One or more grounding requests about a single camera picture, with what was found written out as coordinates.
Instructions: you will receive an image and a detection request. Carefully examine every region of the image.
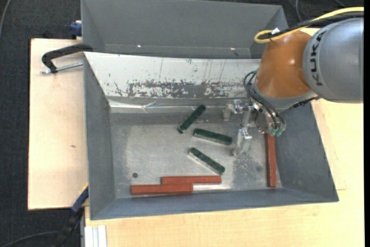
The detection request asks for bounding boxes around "red-brown flat block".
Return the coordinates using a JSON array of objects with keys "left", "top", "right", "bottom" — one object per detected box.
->
[
  {"left": 130, "top": 182, "right": 194, "bottom": 196},
  {"left": 264, "top": 132, "right": 279, "bottom": 189},
  {"left": 161, "top": 175, "right": 223, "bottom": 186}
]

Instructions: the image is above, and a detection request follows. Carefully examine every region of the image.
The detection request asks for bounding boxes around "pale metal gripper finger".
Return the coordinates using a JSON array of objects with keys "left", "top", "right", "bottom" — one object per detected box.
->
[
  {"left": 222, "top": 99, "right": 249, "bottom": 121},
  {"left": 231, "top": 128, "right": 253, "bottom": 157}
]

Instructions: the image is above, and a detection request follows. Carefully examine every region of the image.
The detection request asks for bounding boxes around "grey metal bin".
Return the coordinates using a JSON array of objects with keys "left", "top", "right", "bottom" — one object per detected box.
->
[{"left": 80, "top": 0, "right": 340, "bottom": 221}]

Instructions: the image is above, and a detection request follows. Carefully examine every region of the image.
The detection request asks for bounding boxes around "dark green flat block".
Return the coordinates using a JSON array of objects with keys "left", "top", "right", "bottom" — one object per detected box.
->
[
  {"left": 176, "top": 104, "right": 207, "bottom": 134},
  {"left": 187, "top": 147, "right": 226, "bottom": 175},
  {"left": 192, "top": 127, "right": 233, "bottom": 146}
]

